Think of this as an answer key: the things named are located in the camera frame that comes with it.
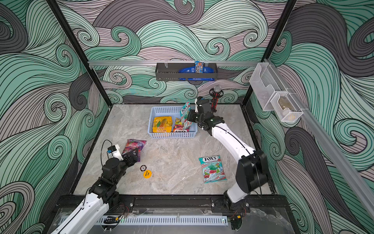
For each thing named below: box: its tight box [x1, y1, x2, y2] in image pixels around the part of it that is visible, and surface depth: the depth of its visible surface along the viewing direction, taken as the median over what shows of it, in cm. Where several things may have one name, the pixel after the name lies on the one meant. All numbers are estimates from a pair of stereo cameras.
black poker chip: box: [139, 164, 147, 172], surface depth 88 cm
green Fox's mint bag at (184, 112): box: [179, 101, 193, 133], surface depth 90 cm
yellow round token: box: [143, 169, 153, 179], surface depth 85 cm
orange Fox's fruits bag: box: [172, 117, 186, 133], surface depth 106 cm
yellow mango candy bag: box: [152, 116, 173, 133], surface depth 103 cm
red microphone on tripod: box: [208, 85, 225, 113], surface depth 97 cm
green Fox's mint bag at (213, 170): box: [198, 155, 228, 184], surface depth 85 cm
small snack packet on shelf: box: [194, 60, 205, 74], surface depth 92 cm
